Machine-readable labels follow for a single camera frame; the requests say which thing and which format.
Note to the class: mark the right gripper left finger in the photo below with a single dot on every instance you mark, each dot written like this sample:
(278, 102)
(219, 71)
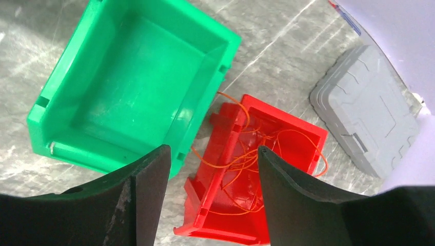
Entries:
(120, 208)

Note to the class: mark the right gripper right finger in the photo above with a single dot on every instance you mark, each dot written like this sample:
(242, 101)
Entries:
(303, 210)

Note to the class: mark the red plastic bin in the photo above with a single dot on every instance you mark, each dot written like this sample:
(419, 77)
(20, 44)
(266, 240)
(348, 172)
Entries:
(224, 198)

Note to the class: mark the grey plastic case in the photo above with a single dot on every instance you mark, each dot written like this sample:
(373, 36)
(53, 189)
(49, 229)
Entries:
(361, 104)

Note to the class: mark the green plastic bin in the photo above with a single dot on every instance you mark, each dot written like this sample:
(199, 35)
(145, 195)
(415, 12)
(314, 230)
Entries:
(135, 75)

